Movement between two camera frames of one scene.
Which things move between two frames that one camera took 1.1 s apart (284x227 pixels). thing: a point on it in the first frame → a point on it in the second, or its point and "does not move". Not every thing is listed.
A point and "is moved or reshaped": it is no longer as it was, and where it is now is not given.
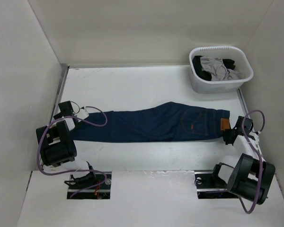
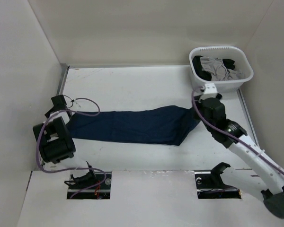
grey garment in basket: x=217 y=69 does not move
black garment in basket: x=206 y=75 does not move
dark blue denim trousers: x=165 y=122 is moved or reshaped
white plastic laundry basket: x=199 y=85 does not move
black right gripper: x=226 y=134 → x=199 y=102
